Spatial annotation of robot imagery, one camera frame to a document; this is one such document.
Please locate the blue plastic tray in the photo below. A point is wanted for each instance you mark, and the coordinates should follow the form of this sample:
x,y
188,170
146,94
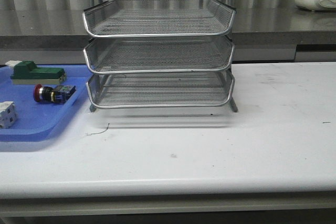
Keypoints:
x,y
36,120

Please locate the white terminal block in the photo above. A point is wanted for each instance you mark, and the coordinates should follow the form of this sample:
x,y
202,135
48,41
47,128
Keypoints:
x,y
8,114

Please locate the red emergency stop button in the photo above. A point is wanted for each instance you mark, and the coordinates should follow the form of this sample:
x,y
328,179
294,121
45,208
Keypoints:
x,y
59,94

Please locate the green electrical module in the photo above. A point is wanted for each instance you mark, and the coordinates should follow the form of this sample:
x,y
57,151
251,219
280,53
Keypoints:
x,y
27,72

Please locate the silver mesh top tray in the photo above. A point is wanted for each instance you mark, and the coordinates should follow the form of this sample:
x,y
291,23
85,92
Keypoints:
x,y
158,18

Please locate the grey back counter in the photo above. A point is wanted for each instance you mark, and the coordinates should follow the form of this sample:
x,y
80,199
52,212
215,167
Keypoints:
x,y
259,34

